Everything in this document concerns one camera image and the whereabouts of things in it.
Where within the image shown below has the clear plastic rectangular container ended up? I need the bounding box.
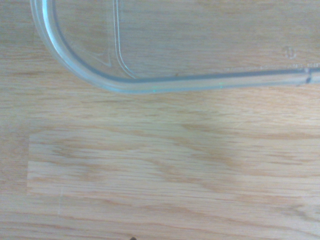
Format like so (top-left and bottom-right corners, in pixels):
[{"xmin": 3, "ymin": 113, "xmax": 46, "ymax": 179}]
[{"xmin": 29, "ymin": 0, "xmax": 320, "ymax": 95}]

